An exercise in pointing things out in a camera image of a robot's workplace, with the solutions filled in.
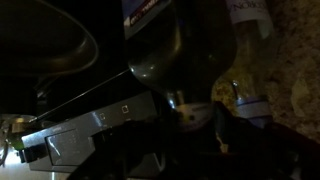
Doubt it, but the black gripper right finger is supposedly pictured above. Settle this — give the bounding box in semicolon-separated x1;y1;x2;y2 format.
212;101;320;180

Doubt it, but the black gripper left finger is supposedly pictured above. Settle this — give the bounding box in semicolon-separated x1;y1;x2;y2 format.
68;113;188;180

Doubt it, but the dark green olive oil bottle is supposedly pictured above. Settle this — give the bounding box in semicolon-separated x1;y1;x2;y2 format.
121;0;238;132

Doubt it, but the clear bottle with white label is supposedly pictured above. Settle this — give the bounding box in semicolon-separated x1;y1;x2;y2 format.
213;0;278;129

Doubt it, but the black plug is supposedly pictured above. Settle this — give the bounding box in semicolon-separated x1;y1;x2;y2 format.
18;144;48;165

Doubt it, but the dark round pan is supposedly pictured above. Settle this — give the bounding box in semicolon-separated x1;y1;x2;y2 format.
0;0;100;78

